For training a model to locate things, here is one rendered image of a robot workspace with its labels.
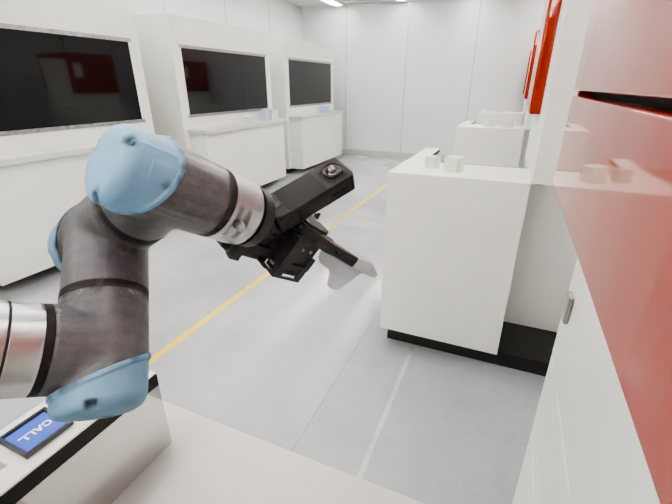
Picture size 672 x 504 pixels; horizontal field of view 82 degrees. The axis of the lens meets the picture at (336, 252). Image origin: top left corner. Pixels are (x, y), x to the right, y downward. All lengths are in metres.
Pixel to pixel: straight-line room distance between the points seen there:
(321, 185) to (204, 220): 0.15
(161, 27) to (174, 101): 0.69
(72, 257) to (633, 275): 0.41
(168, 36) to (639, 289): 4.65
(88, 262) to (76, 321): 0.06
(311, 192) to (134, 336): 0.24
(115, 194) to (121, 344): 0.13
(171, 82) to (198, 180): 4.38
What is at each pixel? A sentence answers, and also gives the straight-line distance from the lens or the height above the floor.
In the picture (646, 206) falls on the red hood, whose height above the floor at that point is 1.30.
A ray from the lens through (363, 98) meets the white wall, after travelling 8.37.
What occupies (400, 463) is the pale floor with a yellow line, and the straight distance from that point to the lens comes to 1.73.
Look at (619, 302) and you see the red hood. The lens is 0.22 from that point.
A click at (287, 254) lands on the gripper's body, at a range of 0.48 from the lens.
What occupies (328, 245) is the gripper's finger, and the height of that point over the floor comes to 1.16.
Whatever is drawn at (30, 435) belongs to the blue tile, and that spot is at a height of 0.96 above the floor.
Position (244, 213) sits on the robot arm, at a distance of 0.41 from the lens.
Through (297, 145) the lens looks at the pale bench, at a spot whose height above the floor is 0.45.
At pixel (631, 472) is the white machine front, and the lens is 0.35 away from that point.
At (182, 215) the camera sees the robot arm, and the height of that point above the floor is 1.24.
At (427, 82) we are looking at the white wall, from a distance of 8.03.
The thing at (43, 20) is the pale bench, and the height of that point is 1.78.
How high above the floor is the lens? 1.35
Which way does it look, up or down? 23 degrees down
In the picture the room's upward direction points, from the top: straight up
